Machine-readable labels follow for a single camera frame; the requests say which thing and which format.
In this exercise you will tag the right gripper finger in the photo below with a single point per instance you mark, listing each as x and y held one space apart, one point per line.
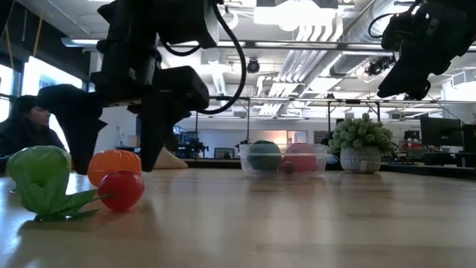
409 80

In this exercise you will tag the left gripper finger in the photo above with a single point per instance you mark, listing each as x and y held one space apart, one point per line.
156 130
78 119

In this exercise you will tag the orange toy fruit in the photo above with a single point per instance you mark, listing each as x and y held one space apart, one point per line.
111 164

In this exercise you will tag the green toy apple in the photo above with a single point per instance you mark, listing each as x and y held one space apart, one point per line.
37 160

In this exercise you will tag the toy watermelon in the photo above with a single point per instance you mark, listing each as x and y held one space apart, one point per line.
264 156

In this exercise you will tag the clear plastic tupperware container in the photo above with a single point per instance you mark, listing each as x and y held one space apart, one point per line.
323 160

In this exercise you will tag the large red toy tomato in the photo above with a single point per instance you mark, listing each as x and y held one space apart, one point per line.
301 154

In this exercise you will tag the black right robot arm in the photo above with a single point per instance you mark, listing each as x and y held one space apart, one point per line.
469 22

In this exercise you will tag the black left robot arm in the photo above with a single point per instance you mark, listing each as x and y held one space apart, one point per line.
134 30

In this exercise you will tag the beige cloth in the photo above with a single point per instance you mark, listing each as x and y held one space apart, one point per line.
171 162

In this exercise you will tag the person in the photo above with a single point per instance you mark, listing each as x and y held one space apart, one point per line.
26 130

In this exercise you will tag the black computer monitor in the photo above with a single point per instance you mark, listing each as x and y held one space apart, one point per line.
470 137
440 132

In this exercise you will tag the small framed picture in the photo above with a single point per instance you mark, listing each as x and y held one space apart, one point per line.
224 153

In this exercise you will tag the long ceiling light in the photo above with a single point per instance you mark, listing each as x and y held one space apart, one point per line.
82 42

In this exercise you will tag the potted green succulent plant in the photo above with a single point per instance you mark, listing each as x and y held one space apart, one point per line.
360 145

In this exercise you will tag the black mounted camera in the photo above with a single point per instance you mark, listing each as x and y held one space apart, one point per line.
379 66

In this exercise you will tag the silver ventilation duct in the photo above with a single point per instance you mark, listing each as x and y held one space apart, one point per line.
357 37

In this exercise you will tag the black dome camera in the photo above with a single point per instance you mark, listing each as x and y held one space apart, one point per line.
253 66

